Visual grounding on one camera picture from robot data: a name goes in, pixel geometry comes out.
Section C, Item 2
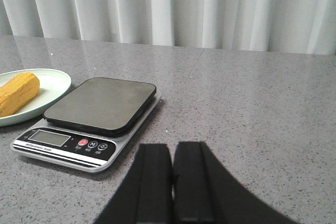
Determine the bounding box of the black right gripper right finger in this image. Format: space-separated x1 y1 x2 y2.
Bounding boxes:
173 142 294 223

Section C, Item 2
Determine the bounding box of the silver digital kitchen scale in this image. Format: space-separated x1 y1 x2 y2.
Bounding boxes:
11 77 162 173

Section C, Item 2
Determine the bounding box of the orange corn cob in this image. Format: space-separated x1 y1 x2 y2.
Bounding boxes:
1 72 40 117

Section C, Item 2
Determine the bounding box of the pale green plate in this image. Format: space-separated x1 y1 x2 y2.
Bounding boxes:
1 68 71 127

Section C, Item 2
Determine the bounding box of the white pleated curtain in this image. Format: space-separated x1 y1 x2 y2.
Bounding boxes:
1 0 335 55

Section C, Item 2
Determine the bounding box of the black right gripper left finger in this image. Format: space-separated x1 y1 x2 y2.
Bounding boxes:
94 144 173 223

